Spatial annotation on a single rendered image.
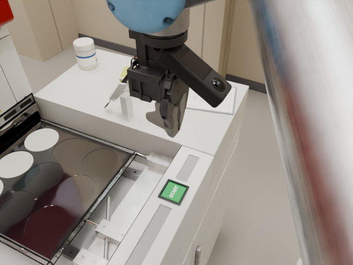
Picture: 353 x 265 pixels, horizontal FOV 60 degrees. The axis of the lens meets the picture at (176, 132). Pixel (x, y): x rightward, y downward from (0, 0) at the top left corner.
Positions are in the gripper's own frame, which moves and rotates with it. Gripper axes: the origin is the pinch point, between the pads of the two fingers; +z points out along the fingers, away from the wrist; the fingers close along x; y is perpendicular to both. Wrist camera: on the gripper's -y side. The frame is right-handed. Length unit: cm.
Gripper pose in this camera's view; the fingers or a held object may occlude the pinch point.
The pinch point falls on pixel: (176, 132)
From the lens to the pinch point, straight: 57.8
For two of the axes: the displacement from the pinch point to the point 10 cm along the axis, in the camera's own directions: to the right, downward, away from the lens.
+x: -4.2, 6.2, -6.7
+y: -9.1, -2.9, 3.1
